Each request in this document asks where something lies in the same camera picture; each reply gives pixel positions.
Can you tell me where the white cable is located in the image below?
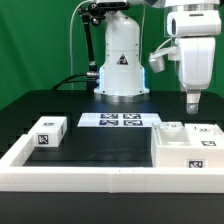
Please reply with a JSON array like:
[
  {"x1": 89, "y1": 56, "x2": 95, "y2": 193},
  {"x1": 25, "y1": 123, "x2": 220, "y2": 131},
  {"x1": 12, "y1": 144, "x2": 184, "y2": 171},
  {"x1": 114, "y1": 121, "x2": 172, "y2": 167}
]
[{"x1": 69, "y1": 0, "x2": 93, "y2": 91}]

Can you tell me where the white door panel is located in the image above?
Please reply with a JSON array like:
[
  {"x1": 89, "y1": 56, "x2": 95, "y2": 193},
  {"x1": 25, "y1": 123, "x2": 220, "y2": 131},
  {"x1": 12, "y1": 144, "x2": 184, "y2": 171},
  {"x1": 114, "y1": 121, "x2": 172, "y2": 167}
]
[
  {"x1": 159, "y1": 122, "x2": 184, "y2": 130},
  {"x1": 185, "y1": 124, "x2": 224, "y2": 148}
]

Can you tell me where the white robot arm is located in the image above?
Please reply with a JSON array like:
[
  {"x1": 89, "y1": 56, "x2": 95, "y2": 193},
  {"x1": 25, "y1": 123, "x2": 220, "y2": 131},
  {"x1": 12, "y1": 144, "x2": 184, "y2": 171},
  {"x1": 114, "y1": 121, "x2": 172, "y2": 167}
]
[{"x1": 93, "y1": 0, "x2": 221, "y2": 114}]

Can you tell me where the white cabinet body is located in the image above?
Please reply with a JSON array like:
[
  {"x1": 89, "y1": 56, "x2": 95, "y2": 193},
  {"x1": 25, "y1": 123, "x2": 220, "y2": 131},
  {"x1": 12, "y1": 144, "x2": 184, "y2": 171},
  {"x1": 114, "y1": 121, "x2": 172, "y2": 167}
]
[{"x1": 151, "y1": 124, "x2": 224, "y2": 168}]

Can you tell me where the black cable bundle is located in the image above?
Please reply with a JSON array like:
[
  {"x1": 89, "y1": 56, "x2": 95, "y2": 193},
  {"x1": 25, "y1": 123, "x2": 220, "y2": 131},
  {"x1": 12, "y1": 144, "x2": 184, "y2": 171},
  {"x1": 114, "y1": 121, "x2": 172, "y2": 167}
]
[{"x1": 51, "y1": 71, "x2": 100, "y2": 92}]

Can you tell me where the white U-shaped frame wall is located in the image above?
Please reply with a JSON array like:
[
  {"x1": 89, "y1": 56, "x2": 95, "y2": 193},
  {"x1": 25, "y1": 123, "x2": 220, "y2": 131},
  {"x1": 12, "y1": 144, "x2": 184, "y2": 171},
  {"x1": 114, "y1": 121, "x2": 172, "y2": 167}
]
[{"x1": 0, "y1": 135, "x2": 224, "y2": 193}]

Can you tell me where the white cabinet top block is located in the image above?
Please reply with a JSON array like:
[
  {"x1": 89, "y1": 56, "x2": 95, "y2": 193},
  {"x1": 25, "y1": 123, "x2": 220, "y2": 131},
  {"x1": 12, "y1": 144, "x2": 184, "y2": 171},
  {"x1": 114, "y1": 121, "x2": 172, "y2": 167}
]
[{"x1": 28, "y1": 116, "x2": 67, "y2": 147}]

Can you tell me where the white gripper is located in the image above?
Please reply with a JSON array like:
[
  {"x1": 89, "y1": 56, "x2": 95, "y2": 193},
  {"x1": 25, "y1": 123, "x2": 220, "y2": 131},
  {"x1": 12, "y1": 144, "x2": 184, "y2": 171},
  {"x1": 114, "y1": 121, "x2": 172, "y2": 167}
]
[{"x1": 176, "y1": 37, "x2": 216, "y2": 114}]

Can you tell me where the white marker base sheet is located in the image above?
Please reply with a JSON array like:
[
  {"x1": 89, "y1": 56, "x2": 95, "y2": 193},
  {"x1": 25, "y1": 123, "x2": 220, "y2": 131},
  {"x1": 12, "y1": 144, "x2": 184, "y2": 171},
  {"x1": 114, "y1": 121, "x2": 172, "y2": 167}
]
[{"x1": 78, "y1": 113, "x2": 161, "y2": 128}]

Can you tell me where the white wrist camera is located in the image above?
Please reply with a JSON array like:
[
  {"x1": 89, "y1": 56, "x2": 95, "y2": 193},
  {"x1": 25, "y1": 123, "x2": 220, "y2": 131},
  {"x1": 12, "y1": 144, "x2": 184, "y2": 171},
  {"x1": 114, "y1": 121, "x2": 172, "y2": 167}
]
[{"x1": 149, "y1": 38, "x2": 180, "y2": 73}]

